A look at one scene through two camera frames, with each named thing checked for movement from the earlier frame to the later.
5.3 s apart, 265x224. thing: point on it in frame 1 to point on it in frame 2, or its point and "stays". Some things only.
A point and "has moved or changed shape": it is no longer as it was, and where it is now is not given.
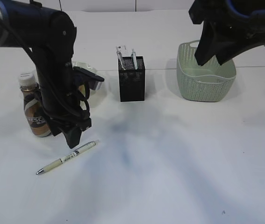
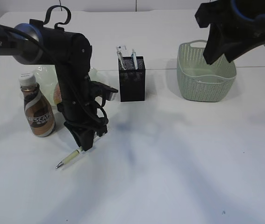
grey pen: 133,57 stays
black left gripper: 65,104 to 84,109
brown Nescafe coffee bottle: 35,108 stays
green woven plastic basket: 210,82 stays
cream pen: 68,157 has moved or changed shape
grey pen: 120,57 stays
